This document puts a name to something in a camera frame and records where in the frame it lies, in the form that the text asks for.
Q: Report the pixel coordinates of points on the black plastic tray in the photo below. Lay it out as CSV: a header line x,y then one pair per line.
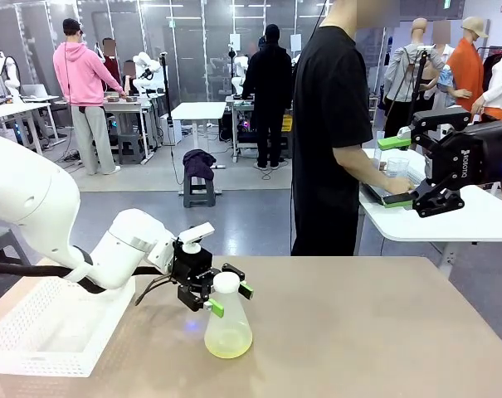
x,y
373,190

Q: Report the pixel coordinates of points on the clear plastic measuring jug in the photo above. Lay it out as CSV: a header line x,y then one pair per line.
x,y
398,166

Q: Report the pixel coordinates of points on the translucent plastic conical flask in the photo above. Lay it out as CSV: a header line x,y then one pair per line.
x,y
227,331

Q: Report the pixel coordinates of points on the grey step stool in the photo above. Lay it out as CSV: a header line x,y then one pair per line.
x,y
130,149

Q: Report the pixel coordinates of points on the person in pink hoodie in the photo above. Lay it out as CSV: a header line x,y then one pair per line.
x,y
78,79

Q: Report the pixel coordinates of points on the grey laptop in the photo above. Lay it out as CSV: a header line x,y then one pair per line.
x,y
35,91

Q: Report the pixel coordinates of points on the mannequin in orange trousers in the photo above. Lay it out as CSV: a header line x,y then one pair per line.
x,y
499,83

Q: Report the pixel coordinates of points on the white standing table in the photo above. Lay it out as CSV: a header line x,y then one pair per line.
x,y
198,111

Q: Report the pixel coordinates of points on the white perforated plastic basket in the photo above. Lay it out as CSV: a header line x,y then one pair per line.
x,y
47,356

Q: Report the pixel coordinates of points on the person in black hoodie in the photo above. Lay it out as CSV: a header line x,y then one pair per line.
x,y
269,83

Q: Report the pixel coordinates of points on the person's right forearm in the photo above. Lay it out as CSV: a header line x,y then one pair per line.
x,y
358,170

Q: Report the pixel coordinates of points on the mannequin in grey shirt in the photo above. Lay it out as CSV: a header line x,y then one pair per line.
x,y
402,70

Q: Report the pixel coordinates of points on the black camera tripod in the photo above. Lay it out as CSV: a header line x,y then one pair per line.
x,y
166,103
416,83

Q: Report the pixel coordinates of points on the long white desk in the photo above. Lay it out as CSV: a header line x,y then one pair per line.
x,y
10,110

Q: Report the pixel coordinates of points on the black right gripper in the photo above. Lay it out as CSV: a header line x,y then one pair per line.
x,y
474,157

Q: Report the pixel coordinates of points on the person's right hand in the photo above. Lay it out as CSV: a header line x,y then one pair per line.
x,y
400,185

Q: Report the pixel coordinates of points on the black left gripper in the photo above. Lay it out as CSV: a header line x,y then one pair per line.
x,y
192,267

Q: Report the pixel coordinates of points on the seated person in dark top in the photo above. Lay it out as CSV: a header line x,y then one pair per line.
x,y
130,83

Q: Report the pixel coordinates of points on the white computer tower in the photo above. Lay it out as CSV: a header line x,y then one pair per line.
x,y
173,130

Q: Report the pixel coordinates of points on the mannequin in orange robe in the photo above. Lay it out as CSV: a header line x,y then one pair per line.
x,y
468,74

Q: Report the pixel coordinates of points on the dark cloth bundle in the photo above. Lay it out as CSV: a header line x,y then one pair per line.
x,y
198,163

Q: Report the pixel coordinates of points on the white side table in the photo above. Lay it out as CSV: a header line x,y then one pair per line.
x,y
441,228

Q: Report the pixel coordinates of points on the grey work desk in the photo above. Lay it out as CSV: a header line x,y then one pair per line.
x,y
130,105

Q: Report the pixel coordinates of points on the person in black t-shirt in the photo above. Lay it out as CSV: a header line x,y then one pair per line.
x,y
325,103

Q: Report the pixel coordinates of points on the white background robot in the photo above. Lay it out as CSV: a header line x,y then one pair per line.
x,y
11,72
239,79
142,62

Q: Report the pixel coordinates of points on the yellow sign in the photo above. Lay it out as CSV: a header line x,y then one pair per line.
x,y
286,123

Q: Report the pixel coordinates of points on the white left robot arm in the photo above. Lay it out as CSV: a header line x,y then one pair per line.
x,y
26,199

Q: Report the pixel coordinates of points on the mannequin in blue patterned dress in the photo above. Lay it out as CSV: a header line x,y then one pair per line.
x,y
445,79

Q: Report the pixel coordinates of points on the grey plastic stool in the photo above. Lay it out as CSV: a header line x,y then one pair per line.
x,y
10,246
198,201

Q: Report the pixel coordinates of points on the person in dark red top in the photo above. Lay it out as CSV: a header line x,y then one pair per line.
x,y
114,74

